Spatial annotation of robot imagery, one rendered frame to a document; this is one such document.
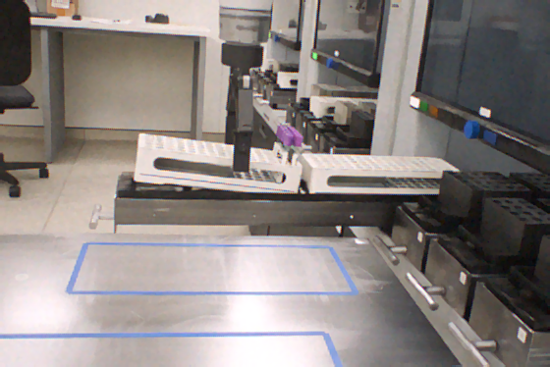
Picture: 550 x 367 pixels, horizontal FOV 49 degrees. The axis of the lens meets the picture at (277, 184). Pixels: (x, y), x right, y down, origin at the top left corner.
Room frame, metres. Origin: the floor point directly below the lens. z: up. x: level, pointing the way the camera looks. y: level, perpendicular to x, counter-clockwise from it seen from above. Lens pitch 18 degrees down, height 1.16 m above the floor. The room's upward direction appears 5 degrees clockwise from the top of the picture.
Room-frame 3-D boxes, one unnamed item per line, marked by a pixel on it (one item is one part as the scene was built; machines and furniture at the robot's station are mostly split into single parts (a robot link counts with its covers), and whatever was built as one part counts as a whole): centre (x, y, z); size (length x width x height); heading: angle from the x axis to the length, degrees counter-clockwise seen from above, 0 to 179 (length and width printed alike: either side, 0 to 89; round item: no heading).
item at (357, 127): (1.56, -0.20, 0.85); 0.12 x 0.02 x 0.06; 12
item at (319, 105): (1.88, -0.24, 0.83); 0.30 x 0.10 x 0.06; 102
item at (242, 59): (1.09, 0.08, 1.03); 0.08 x 0.07 x 0.09; 12
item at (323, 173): (1.15, -0.20, 0.83); 0.30 x 0.10 x 0.06; 102
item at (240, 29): (1.09, 0.08, 1.10); 0.09 x 0.09 x 0.06
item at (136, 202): (1.11, -0.02, 0.78); 0.73 x 0.14 x 0.09; 102
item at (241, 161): (1.02, 0.07, 0.89); 0.03 x 0.01 x 0.07; 102
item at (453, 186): (1.02, -0.32, 0.85); 0.12 x 0.02 x 0.06; 13
